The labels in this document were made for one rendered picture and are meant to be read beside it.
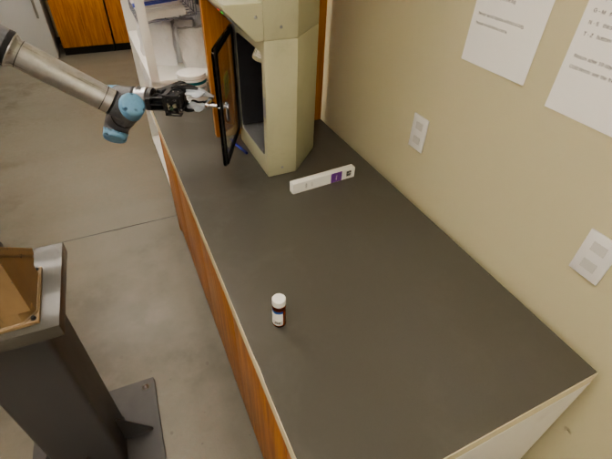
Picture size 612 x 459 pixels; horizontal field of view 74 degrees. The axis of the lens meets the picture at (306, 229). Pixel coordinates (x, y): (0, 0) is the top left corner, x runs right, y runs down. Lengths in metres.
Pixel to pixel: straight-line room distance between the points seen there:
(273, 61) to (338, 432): 1.03
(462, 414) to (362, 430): 0.21
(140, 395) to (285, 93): 1.44
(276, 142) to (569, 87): 0.87
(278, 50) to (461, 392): 1.05
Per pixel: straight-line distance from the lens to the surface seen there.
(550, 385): 1.10
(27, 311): 1.16
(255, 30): 1.30
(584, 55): 1.04
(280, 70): 1.36
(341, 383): 0.95
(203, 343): 2.17
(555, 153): 1.09
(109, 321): 2.40
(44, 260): 1.35
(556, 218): 1.12
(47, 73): 1.37
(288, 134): 1.46
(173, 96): 1.46
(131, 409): 2.06
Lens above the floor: 1.76
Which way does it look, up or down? 40 degrees down
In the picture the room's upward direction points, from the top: 2 degrees clockwise
